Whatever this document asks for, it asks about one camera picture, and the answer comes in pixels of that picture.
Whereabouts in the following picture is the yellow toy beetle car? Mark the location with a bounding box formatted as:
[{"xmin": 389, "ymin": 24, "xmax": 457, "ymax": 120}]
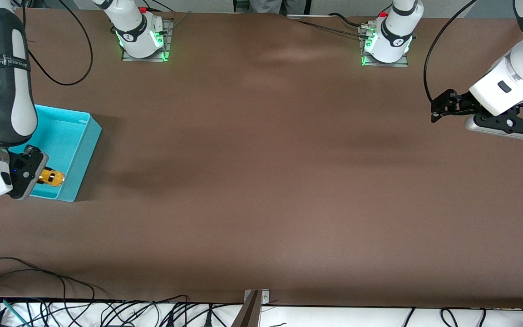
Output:
[{"xmin": 38, "ymin": 167, "xmax": 66, "ymax": 187}]

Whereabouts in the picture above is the teal plastic bin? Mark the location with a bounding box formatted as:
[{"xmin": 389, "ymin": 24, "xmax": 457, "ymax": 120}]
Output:
[{"xmin": 8, "ymin": 104, "xmax": 102, "ymax": 203}]

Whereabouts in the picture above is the person in grey trousers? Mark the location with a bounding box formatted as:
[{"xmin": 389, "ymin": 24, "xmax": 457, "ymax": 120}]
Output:
[{"xmin": 249, "ymin": 0, "xmax": 305, "ymax": 16}]

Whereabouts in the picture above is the grey left arm base plate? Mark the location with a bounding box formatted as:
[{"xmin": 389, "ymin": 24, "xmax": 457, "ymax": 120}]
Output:
[{"xmin": 358, "ymin": 25, "xmax": 410, "ymax": 68}]

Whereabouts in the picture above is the black base power cable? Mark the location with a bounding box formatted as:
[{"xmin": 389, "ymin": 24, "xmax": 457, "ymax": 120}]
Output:
[{"xmin": 329, "ymin": 12, "xmax": 367, "ymax": 29}]

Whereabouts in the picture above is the teal thin cable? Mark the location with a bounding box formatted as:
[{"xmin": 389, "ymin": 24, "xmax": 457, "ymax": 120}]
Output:
[{"xmin": 3, "ymin": 299, "xmax": 30, "ymax": 327}]

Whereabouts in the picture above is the black right arm loop cable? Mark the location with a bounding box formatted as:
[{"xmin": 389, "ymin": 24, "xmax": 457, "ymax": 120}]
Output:
[{"xmin": 23, "ymin": 0, "xmax": 94, "ymax": 86}]

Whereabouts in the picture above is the thin black base cable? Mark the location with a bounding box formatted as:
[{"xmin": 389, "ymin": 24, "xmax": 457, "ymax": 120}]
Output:
[{"xmin": 294, "ymin": 18, "xmax": 366, "ymax": 40}]

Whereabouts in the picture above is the black floor cable bundle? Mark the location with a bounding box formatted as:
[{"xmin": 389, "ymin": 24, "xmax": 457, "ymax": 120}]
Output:
[{"xmin": 30, "ymin": 294, "xmax": 244, "ymax": 327}]

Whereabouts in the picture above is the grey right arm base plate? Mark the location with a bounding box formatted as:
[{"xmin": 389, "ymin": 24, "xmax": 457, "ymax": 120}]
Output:
[{"xmin": 121, "ymin": 18, "xmax": 174, "ymax": 63}]

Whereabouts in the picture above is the dark metal camera post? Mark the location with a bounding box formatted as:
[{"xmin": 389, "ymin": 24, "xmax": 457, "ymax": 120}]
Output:
[{"xmin": 231, "ymin": 291, "xmax": 262, "ymax": 327}]

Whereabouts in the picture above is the silver table edge bracket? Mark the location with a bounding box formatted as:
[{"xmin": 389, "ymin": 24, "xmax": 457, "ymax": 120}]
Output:
[{"xmin": 243, "ymin": 289, "xmax": 270, "ymax": 306}]

